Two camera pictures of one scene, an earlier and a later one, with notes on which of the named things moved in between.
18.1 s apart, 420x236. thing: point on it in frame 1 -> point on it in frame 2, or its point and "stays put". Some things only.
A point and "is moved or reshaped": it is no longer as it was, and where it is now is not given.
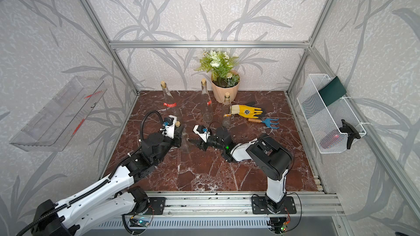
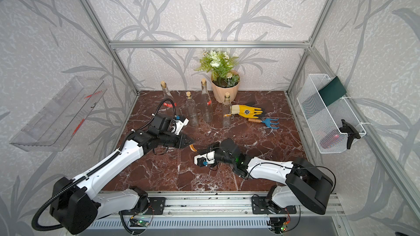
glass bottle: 226,112 stays put
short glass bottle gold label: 185,144 is moved or reshaped
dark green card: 333,91 stays put
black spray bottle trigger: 351,131 stays put
